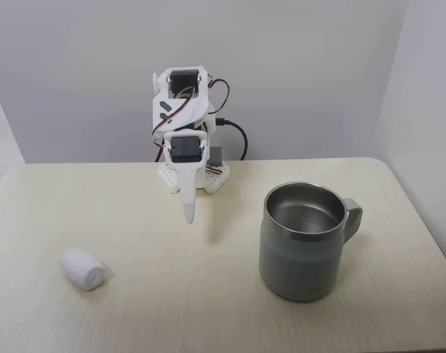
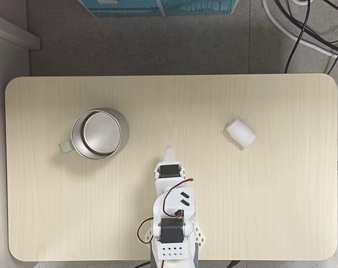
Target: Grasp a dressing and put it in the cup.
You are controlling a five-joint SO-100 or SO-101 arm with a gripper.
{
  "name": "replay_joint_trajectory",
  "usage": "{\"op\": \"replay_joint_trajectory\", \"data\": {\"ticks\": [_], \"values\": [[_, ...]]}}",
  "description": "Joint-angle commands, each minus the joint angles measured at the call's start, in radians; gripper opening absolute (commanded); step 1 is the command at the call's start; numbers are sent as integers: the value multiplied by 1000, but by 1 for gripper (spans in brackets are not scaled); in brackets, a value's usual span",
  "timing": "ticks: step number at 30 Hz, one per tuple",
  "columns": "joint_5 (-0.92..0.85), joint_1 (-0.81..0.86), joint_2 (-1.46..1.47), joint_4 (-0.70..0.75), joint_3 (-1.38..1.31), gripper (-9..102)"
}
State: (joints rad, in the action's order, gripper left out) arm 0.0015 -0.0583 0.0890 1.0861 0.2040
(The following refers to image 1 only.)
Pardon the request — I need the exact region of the white gauze dressing roll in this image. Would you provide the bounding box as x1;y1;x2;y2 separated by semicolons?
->
57;247;109;293

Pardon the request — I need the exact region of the grey steel mug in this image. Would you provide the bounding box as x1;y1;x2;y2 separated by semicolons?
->
258;182;364;304

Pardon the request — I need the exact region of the black power cable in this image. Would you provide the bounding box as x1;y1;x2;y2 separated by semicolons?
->
214;116;249;162

